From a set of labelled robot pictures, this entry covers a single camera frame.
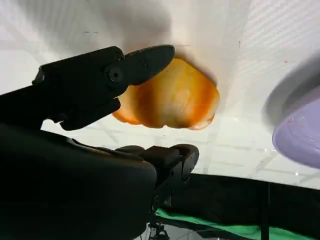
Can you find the orange white toy bread roll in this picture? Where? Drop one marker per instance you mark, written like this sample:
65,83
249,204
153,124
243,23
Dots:
175,100

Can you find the black tripod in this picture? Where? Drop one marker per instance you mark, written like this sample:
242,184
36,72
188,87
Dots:
158,231

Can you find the lilac plate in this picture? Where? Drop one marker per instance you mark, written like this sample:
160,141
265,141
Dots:
300,140

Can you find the green cloth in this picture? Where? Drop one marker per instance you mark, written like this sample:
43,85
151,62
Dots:
225,225

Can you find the black backdrop curtain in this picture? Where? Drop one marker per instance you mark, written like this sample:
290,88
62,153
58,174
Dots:
225,197

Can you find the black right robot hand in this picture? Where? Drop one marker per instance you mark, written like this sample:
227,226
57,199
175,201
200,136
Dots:
62,187

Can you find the black upright pole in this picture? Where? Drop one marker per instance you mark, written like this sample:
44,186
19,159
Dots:
265,212

